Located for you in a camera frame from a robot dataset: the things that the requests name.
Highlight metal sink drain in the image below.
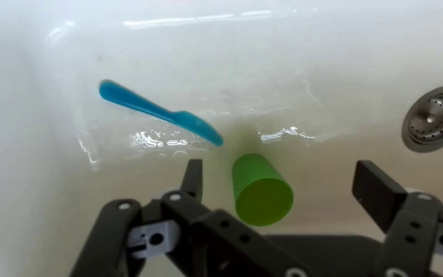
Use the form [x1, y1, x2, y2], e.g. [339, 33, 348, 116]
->
[400, 84, 443, 153]

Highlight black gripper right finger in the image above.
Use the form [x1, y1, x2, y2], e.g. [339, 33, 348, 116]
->
[351, 158, 443, 277]

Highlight green plastic cup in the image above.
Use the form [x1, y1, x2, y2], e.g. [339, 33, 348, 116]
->
[231, 152, 296, 227]

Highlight white ceramic sink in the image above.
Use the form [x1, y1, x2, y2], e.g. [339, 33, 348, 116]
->
[0, 0, 443, 277]

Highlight blue toothbrush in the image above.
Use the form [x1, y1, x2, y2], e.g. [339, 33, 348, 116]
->
[97, 78, 226, 149]

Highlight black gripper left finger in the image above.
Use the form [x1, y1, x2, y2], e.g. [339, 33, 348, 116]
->
[69, 156, 311, 277]

